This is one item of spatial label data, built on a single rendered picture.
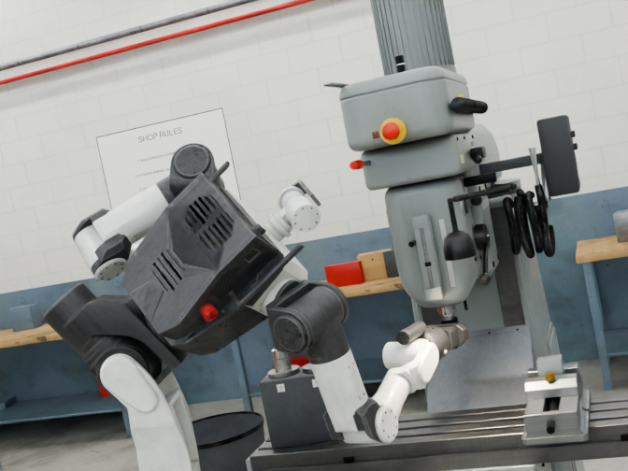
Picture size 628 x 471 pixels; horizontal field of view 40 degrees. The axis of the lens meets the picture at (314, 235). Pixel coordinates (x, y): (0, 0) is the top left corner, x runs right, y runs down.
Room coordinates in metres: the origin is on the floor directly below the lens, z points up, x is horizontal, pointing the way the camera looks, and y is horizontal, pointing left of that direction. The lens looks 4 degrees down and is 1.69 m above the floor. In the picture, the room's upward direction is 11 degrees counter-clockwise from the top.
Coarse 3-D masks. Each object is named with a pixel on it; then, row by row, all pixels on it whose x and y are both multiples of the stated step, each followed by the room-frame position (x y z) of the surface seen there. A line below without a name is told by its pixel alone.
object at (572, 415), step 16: (576, 368) 2.12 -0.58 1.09; (528, 400) 2.05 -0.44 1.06; (544, 400) 2.03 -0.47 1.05; (560, 400) 2.01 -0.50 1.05; (576, 400) 1.98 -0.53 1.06; (528, 416) 1.94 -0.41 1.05; (544, 416) 1.93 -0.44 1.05; (560, 416) 1.92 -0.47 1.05; (576, 416) 1.91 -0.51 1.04; (528, 432) 1.94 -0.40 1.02; (544, 432) 1.93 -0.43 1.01; (560, 432) 1.92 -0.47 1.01; (576, 432) 1.91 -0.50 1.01
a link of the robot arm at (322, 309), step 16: (320, 288) 1.75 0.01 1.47; (304, 304) 1.69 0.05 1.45; (320, 304) 1.70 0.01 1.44; (336, 304) 1.73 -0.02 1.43; (320, 320) 1.68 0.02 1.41; (336, 320) 1.72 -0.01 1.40; (320, 336) 1.69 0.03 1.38; (336, 336) 1.71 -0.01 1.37; (320, 352) 1.71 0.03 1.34; (336, 352) 1.71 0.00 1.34
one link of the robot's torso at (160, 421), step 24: (120, 360) 1.78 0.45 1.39; (120, 384) 1.78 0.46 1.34; (144, 384) 1.78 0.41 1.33; (168, 384) 1.93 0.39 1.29; (144, 408) 1.78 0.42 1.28; (168, 408) 1.78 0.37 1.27; (144, 432) 1.79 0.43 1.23; (168, 432) 1.79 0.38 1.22; (192, 432) 1.90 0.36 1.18; (144, 456) 1.81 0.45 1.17; (168, 456) 1.81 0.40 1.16; (192, 456) 1.90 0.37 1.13
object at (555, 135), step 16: (544, 128) 2.28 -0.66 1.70; (560, 128) 2.27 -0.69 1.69; (544, 144) 2.28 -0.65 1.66; (560, 144) 2.27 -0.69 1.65; (576, 144) 2.31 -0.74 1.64; (544, 160) 2.29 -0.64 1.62; (560, 160) 2.27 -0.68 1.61; (576, 160) 2.42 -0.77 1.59; (560, 176) 2.28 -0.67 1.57; (576, 176) 2.26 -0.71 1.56; (560, 192) 2.28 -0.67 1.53; (576, 192) 2.27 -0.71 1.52
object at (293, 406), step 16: (304, 368) 2.30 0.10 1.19; (272, 384) 2.29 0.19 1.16; (288, 384) 2.28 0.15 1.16; (304, 384) 2.27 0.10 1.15; (272, 400) 2.29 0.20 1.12; (288, 400) 2.28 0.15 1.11; (304, 400) 2.27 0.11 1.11; (320, 400) 2.26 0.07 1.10; (272, 416) 2.29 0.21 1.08; (288, 416) 2.28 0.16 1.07; (304, 416) 2.27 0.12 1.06; (320, 416) 2.26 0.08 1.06; (272, 432) 2.29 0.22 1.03; (288, 432) 2.28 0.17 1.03; (304, 432) 2.27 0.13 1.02; (320, 432) 2.26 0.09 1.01; (272, 448) 2.30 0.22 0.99
